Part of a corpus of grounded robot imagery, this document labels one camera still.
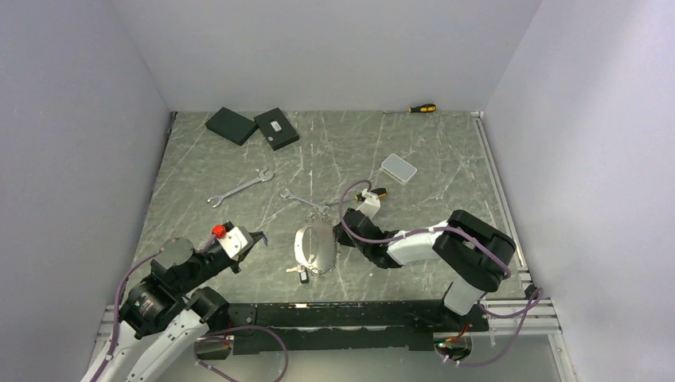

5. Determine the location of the metal arc keyring plate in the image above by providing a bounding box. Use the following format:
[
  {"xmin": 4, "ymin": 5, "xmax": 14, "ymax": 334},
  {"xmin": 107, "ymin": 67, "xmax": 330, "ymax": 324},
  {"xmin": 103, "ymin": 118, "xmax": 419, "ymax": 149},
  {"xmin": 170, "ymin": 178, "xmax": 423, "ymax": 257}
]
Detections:
[{"xmin": 287, "ymin": 213, "xmax": 337, "ymax": 275}]

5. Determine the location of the black key fob with keys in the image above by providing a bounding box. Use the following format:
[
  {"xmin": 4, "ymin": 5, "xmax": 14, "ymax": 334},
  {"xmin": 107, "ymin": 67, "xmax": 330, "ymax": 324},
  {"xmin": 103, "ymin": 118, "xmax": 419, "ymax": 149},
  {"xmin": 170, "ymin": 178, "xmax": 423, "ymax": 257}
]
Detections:
[{"xmin": 286, "ymin": 264, "xmax": 310, "ymax": 284}]

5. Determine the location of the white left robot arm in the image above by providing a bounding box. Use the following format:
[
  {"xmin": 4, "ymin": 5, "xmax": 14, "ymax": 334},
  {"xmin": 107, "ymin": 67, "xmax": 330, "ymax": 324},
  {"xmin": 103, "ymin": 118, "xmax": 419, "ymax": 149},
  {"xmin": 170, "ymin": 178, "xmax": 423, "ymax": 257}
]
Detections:
[{"xmin": 83, "ymin": 223, "xmax": 267, "ymax": 381}]

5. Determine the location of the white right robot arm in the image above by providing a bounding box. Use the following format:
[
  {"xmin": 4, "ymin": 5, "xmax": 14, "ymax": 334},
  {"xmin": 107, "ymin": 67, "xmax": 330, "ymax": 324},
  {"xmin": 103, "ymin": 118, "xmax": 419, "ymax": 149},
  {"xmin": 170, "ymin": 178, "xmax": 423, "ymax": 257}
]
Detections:
[{"xmin": 333, "ymin": 208, "xmax": 517, "ymax": 330}]

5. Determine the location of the yellow black screwdriver near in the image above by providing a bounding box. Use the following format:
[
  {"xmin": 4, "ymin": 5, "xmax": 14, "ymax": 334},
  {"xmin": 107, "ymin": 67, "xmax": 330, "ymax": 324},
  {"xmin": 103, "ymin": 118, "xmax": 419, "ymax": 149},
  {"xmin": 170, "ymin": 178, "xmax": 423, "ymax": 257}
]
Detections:
[{"xmin": 326, "ymin": 187, "xmax": 388, "ymax": 208}]

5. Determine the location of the small silver wrench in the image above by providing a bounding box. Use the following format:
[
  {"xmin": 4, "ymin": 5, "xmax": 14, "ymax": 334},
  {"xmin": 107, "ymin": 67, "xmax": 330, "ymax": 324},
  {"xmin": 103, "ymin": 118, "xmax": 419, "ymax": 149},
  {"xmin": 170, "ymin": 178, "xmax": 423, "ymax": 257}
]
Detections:
[{"xmin": 279, "ymin": 188, "xmax": 331, "ymax": 214}]

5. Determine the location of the large silver wrench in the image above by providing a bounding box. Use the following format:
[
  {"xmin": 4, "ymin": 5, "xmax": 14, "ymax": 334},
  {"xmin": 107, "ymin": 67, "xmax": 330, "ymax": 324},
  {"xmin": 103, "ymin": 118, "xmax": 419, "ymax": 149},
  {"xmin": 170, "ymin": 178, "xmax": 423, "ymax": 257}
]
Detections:
[{"xmin": 206, "ymin": 168, "xmax": 275, "ymax": 209}]

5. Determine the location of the clear plastic box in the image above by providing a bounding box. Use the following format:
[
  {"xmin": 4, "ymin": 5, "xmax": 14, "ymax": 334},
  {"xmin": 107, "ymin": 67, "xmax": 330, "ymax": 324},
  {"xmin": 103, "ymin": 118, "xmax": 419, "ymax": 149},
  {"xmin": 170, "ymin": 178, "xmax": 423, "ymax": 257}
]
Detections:
[{"xmin": 380, "ymin": 154, "xmax": 418, "ymax": 185}]

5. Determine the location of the black box with label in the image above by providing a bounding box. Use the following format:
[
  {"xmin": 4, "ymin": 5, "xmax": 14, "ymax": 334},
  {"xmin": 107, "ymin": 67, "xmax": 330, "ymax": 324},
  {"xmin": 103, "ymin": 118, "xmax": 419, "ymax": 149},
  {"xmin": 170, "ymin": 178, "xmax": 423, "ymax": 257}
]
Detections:
[{"xmin": 254, "ymin": 107, "xmax": 300, "ymax": 151}]

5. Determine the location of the black flat box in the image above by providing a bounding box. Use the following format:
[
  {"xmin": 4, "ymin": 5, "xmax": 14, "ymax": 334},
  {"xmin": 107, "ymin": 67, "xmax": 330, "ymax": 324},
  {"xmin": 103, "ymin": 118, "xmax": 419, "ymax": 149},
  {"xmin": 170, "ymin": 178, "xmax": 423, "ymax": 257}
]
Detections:
[{"xmin": 205, "ymin": 107, "xmax": 258, "ymax": 146}]

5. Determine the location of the orange black screwdriver far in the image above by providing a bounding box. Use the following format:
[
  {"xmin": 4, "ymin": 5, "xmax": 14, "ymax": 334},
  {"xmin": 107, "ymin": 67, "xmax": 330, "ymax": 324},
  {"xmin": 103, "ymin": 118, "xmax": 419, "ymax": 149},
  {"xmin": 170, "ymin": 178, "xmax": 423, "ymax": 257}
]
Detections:
[{"xmin": 383, "ymin": 103, "xmax": 437, "ymax": 115}]

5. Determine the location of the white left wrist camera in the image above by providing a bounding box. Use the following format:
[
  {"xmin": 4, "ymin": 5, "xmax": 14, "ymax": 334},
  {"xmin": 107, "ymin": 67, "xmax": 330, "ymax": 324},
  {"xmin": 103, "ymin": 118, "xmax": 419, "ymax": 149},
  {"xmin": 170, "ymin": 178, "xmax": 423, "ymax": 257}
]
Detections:
[{"xmin": 212, "ymin": 224, "xmax": 254, "ymax": 261}]

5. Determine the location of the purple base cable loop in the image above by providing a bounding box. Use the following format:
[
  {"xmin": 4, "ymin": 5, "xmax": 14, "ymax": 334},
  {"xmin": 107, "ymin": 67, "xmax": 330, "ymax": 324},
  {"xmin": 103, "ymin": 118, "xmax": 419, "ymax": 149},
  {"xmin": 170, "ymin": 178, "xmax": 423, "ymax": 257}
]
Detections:
[{"xmin": 193, "ymin": 318, "xmax": 290, "ymax": 382}]

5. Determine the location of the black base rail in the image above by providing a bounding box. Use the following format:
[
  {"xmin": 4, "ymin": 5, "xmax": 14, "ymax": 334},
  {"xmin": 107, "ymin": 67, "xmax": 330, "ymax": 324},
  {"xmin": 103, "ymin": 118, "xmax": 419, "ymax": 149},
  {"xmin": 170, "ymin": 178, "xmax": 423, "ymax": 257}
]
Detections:
[{"xmin": 216, "ymin": 299, "xmax": 490, "ymax": 355}]

